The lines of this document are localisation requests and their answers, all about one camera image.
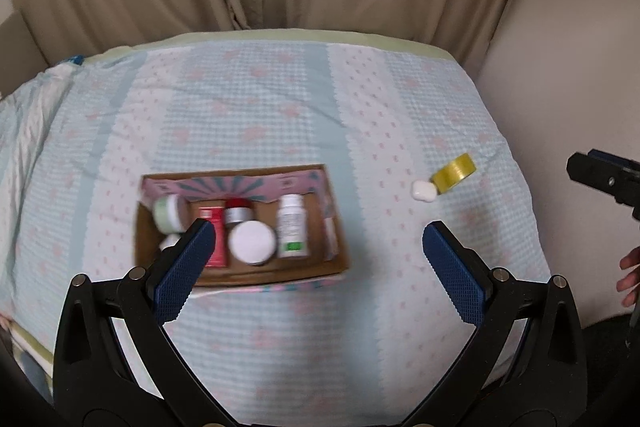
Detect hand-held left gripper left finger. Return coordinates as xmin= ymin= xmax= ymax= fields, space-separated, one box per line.
xmin=52 ymin=218 xmax=217 ymax=427

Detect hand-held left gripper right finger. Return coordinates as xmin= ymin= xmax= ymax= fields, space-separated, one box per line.
xmin=422 ymin=221 xmax=588 ymax=427

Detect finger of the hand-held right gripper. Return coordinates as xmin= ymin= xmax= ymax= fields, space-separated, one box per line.
xmin=587 ymin=149 xmax=640 ymax=172
xmin=566 ymin=152 xmax=640 ymax=208

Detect small red carton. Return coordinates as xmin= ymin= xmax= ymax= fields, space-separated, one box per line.
xmin=197 ymin=205 xmax=230 ymax=268

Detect cardboard box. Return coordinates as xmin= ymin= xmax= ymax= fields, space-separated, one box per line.
xmin=132 ymin=164 xmax=351 ymax=295

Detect pale green lid jar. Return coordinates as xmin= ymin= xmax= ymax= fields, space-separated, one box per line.
xmin=152 ymin=195 xmax=187 ymax=233

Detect white round jar lid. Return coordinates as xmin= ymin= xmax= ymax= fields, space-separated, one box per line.
xmin=228 ymin=221 xmax=277 ymax=267

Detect red lid jar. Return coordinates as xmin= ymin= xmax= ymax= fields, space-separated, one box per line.
xmin=223 ymin=198 xmax=253 ymax=228

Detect small white plastic case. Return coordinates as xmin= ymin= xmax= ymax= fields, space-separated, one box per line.
xmin=411 ymin=180 xmax=437 ymax=202

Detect yellow tape roll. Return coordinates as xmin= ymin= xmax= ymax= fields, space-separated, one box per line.
xmin=431 ymin=153 xmax=477 ymax=194

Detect white bottle green label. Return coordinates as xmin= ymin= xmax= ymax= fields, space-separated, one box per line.
xmin=276 ymin=193 xmax=309 ymax=259

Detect person's right hand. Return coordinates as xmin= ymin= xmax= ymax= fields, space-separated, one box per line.
xmin=616 ymin=246 xmax=640 ymax=308

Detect person's dark trousers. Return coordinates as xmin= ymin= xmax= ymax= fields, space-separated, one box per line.
xmin=580 ymin=309 xmax=640 ymax=427

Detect checked pale blue blanket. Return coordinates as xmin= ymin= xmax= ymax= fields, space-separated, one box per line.
xmin=0 ymin=39 xmax=551 ymax=413

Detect crumpled pale blue quilt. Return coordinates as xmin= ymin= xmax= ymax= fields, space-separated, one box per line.
xmin=0 ymin=57 xmax=83 ymax=218

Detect green mattress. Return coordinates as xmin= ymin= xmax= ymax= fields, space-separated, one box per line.
xmin=97 ymin=28 xmax=453 ymax=60

